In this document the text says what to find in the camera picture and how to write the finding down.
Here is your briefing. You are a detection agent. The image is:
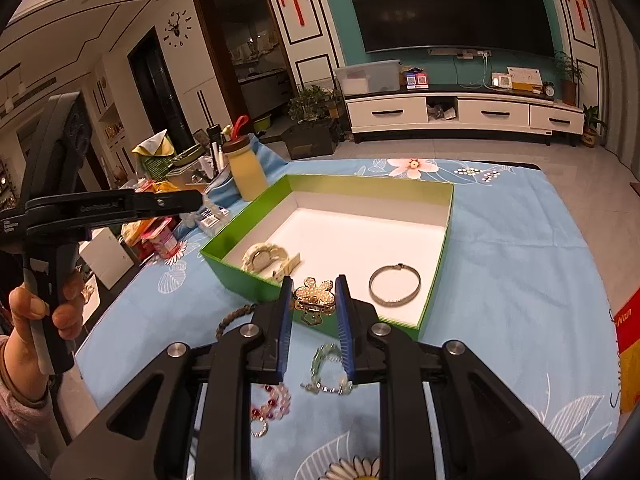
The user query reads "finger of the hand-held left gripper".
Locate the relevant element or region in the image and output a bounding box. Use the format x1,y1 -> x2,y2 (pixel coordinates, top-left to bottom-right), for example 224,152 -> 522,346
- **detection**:
135,189 -> 205,214
75,193 -> 169,229

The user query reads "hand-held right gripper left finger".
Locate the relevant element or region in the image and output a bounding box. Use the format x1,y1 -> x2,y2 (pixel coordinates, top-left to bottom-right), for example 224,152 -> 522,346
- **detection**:
50,275 -> 295,480

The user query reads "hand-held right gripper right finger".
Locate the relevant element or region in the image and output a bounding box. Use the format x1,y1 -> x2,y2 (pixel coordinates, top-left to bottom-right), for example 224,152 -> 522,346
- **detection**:
335,274 -> 581,480

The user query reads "green jade bracelet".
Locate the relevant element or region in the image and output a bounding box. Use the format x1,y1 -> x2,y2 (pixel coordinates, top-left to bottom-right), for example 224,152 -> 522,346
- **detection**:
300,342 -> 356,398

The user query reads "pearl flower hair clip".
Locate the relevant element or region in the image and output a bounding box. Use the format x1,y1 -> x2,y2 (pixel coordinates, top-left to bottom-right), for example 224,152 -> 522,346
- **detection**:
291,276 -> 337,328

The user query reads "brown bead bracelet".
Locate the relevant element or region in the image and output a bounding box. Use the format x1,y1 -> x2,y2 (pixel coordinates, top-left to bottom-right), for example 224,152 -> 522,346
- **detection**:
215,302 -> 258,341

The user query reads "red pink bead bracelet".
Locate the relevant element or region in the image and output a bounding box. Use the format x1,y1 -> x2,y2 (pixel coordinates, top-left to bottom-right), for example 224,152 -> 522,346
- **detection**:
250,382 -> 292,421

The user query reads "green cardboard box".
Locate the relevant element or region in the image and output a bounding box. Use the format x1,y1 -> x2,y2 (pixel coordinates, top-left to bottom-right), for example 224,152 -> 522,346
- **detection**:
200,174 -> 455,342

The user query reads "person's left forearm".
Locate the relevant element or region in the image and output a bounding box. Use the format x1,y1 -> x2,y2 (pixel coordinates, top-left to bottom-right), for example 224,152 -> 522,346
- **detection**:
0,340 -> 57,466

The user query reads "person's left hand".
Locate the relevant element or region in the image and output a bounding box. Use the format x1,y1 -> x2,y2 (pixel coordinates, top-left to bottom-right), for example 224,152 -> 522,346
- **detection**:
0,267 -> 87,401

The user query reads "small printed medicine box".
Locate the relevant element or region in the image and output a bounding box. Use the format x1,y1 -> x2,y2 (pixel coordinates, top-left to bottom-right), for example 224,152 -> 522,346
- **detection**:
192,205 -> 232,235

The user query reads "green carton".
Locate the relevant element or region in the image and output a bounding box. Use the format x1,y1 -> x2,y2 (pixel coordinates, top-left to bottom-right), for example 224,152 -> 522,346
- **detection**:
137,152 -> 173,181

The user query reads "white paper box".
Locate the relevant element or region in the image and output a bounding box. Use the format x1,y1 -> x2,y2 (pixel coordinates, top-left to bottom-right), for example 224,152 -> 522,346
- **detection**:
79,226 -> 136,291

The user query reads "pink snack packet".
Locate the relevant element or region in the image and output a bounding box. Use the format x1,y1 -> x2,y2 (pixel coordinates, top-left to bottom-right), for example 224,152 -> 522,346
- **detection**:
141,217 -> 182,261

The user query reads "yellow cloth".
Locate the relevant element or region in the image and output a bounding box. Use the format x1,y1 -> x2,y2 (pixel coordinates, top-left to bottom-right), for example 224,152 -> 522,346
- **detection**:
131,129 -> 175,158

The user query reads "yellow bottle with brown lid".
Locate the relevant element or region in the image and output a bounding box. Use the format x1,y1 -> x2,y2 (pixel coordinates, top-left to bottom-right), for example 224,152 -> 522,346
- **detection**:
221,115 -> 268,202

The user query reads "black pen holder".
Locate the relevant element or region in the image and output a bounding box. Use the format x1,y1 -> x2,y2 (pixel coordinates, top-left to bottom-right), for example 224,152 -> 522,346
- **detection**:
206,124 -> 224,181

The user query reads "silver bangle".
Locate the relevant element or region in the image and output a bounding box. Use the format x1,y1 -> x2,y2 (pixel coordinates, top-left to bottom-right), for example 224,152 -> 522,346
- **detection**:
369,264 -> 422,307

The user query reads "potted plant dark planter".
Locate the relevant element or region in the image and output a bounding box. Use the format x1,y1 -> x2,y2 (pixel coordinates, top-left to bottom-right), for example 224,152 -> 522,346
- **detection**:
282,120 -> 341,161

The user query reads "blue floral tablecloth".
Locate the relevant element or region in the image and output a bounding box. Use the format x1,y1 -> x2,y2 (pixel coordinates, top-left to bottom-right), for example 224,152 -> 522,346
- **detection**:
75,157 -> 626,480

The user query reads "white television cabinet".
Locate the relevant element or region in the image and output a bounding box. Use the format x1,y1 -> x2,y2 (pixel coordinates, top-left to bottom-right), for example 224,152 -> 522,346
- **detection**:
345,87 -> 586,147

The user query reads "clear plastic storage box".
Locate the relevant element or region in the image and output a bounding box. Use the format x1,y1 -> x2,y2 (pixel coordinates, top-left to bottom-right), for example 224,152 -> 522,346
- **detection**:
333,60 -> 402,96

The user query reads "red yellow packet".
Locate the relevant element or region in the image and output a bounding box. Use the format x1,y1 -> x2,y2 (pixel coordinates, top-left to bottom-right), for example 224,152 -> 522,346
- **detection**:
612,292 -> 640,416

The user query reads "white power strip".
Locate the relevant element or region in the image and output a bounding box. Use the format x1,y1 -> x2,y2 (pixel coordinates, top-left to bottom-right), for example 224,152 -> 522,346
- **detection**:
429,47 -> 493,59

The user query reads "yellow white paper stack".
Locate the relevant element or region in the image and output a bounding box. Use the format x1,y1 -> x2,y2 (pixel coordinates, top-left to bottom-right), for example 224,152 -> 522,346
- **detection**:
507,66 -> 543,92

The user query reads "small floor potted plant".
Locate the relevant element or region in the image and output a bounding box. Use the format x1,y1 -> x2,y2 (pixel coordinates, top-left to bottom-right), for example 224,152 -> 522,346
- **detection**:
580,105 -> 608,148

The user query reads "tall potted plant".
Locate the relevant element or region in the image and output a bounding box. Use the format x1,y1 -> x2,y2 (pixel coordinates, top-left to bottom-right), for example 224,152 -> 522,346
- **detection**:
554,50 -> 586,107

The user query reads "black television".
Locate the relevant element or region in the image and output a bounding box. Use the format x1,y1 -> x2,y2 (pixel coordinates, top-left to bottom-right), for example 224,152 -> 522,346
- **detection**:
340,0 -> 563,54

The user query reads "deer wall clock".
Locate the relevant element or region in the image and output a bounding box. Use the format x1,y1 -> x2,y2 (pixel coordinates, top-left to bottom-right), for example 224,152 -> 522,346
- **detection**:
164,10 -> 193,43

